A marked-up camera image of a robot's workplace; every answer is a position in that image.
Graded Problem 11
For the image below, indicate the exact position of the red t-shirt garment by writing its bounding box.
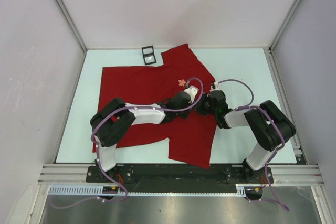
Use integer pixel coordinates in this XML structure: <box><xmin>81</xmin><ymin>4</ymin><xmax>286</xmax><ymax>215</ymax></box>
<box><xmin>98</xmin><ymin>44</ymin><xmax>217</xmax><ymax>169</ymax></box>

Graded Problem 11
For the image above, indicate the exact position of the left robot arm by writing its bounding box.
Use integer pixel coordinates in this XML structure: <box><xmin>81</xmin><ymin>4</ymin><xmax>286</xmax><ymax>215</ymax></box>
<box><xmin>90</xmin><ymin>86</ymin><xmax>198</xmax><ymax>182</ymax></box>

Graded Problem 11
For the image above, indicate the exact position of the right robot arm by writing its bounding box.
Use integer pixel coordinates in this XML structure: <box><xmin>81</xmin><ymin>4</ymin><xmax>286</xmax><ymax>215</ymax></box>
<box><xmin>195</xmin><ymin>90</ymin><xmax>296</xmax><ymax>183</ymax></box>

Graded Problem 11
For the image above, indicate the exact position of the white leaf print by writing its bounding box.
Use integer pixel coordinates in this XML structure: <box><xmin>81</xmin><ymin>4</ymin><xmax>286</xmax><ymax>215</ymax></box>
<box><xmin>179</xmin><ymin>79</ymin><xmax>187</xmax><ymax>87</ymax></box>

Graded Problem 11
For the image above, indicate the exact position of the small black open box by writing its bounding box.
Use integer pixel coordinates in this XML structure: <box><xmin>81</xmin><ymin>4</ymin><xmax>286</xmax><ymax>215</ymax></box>
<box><xmin>141</xmin><ymin>46</ymin><xmax>157</xmax><ymax>66</ymax></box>

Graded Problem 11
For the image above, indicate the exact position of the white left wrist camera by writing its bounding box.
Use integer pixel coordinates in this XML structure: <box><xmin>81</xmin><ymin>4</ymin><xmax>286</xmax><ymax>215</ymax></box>
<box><xmin>184</xmin><ymin>86</ymin><xmax>199</xmax><ymax>103</ymax></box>

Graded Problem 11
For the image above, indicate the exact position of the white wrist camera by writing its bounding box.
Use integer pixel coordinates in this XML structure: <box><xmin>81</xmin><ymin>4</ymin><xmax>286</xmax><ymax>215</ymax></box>
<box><xmin>184</xmin><ymin>86</ymin><xmax>199</xmax><ymax>103</ymax></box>
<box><xmin>210</xmin><ymin>81</ymin><xmax>220</xmax><ymax>92</ymax></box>

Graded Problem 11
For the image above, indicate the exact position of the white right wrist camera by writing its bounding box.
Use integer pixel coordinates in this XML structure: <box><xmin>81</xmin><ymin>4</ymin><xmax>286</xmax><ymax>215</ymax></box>
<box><xmin>210</xmin><ymin>81</ymin><xmax>220</xmax><ymax>92</ymax></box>

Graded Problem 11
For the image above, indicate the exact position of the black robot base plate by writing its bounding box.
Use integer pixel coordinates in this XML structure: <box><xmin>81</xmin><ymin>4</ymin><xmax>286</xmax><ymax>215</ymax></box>
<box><xmin>86</xmin><ymin>164</ymin><xmax>274</xmax><ymax>189</ymax></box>

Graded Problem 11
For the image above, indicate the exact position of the grey slotted cable duct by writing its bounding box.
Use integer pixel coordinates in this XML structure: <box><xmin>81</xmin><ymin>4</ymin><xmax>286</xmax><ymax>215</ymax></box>
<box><xmin>48</xmin><ymin>184</ymin><xmax>264</xmax><ymax>197</ymax></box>

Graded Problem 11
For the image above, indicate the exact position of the aluminium frame rail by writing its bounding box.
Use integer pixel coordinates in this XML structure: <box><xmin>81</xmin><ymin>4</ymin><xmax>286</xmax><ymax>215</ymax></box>
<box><xmin>38</xmin><ymin>164</ymin><xmax>324</xmax><ymax>186</ymax></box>

